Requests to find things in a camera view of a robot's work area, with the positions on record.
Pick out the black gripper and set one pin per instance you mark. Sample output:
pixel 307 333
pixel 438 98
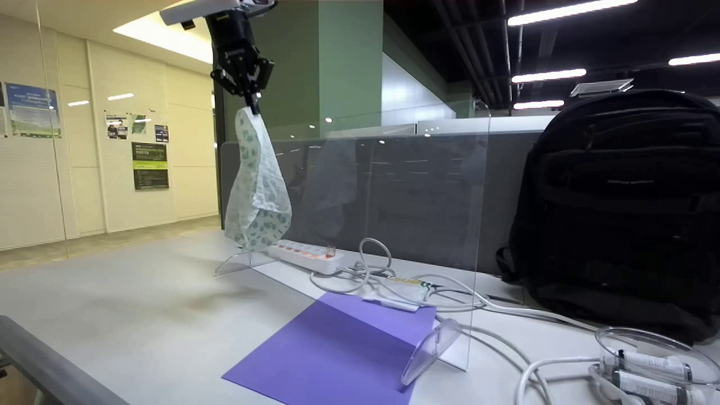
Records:
pixel 237 47

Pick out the white green patterned cloth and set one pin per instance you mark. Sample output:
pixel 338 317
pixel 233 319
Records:
pixel 260 187

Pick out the green pillar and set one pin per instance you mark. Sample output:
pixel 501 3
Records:
pixel 329 59

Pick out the bright ceiling light panel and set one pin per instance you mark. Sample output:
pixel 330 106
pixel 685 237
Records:
pixel 170 36

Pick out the white power strip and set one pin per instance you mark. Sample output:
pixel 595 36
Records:
pixel 307 257

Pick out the grey partition panel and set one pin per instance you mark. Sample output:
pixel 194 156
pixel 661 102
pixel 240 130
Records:
pixel 419 187

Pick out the purple paper sheet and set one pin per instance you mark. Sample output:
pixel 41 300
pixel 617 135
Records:
pixel 338 353

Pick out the long ceiling light tube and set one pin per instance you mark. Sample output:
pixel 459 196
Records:
pixel 537 105
pixel 550 75
pixel 569 11
pixel 693 59

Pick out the black backpack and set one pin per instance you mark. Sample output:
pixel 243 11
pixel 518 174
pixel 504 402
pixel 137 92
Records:
pixel 622 210

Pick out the white plug adapters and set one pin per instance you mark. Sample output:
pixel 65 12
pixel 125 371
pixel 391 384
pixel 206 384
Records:
pixel 660 375

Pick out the small photo wall poster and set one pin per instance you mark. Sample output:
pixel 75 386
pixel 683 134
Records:
pixel 116 126
pixel 140 126
pixel 159 134

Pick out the dark wall sign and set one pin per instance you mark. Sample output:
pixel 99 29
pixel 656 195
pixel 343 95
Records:
pixel 148 167

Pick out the blue white wall poster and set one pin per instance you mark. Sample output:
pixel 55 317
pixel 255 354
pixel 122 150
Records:
pixel 31 108

